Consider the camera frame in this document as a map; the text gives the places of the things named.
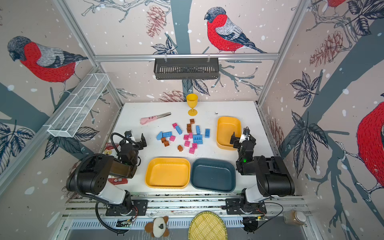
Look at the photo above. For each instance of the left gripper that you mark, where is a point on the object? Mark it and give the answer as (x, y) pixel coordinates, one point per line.
(135, 142)

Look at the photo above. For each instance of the blue lego brick slanted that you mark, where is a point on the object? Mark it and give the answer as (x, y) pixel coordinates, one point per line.
(159, 136)

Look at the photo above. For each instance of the blue lego brick long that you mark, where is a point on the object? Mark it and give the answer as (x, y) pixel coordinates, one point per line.
(178, 129)

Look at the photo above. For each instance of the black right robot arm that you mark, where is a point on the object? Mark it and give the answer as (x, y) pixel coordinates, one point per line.
(272, 175)

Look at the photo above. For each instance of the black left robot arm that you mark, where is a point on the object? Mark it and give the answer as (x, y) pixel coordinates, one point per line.
(90, 178)

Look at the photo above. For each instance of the yellow tray right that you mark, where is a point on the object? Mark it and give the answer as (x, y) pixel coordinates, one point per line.
(225, 129)

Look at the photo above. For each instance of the yellow tray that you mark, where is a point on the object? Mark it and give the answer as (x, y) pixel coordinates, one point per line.
(168, 173)
(225, 129)

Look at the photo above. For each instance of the red snack bag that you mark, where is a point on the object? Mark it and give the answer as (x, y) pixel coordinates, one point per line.
(109, 150)

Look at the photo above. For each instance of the yellow tray front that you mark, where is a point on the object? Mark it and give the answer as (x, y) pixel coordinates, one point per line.
(168, 173)

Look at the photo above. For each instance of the blue lego brick upright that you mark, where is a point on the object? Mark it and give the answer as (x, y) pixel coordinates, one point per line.
(198, 130)

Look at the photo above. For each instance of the large blue lego brick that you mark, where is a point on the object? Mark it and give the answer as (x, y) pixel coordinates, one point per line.
(198, 139)

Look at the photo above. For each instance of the dark teal tray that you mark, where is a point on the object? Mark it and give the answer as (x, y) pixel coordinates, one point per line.
(213, 175)

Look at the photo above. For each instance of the yellow plastic goblet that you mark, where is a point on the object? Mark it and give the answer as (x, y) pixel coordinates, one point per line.
(192, 101)

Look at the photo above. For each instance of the black hanging basket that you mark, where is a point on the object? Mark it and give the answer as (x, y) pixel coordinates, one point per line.
(187, 69)

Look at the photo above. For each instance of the plush toy dog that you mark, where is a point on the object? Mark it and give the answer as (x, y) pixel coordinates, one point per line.
(158, 227)

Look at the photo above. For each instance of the woven bamboo plate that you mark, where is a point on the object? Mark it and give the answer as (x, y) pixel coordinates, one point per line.
(207, 226)

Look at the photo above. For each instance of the aluminium crossbar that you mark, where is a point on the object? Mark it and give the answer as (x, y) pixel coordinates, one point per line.
(149, 58)

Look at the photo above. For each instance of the glass jar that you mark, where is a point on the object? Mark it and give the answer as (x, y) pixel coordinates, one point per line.
(295, 218)

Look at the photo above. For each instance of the white wire mesh basket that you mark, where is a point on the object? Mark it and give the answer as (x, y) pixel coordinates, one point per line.
(81, 102)

